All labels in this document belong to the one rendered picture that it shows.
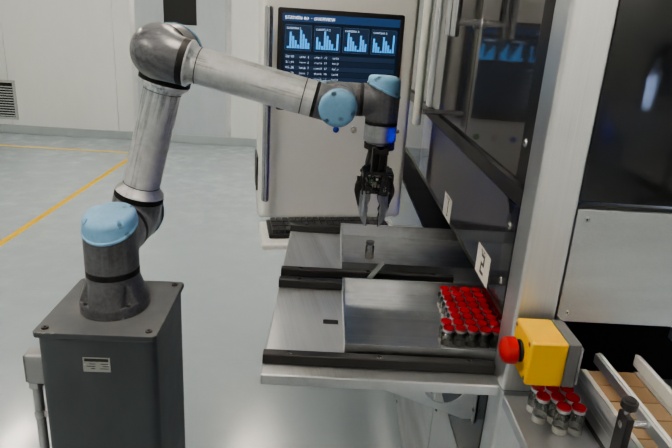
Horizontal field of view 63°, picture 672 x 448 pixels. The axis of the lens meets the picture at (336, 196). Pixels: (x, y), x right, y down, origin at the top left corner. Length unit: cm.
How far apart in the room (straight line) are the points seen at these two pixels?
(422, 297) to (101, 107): 600
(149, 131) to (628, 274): 100
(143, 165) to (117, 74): 548
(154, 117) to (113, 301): 42
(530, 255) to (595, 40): 32
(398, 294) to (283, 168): 74
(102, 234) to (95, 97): 572
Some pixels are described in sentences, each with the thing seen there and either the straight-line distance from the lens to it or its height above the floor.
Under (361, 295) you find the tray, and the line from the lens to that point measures 121.
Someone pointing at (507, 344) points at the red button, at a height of 101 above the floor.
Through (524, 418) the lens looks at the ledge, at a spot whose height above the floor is 88.
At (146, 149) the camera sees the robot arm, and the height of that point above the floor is 114.
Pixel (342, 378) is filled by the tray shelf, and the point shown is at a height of 88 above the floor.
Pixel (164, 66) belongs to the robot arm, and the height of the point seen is 134.
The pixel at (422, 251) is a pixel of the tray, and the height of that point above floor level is 88.
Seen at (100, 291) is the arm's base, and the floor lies 86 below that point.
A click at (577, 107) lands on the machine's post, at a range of 84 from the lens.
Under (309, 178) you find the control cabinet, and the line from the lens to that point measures 183.
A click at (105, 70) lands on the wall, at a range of 685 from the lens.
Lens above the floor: 144
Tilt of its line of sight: 17 degrees down
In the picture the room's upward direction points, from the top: 4 degrees clockwise
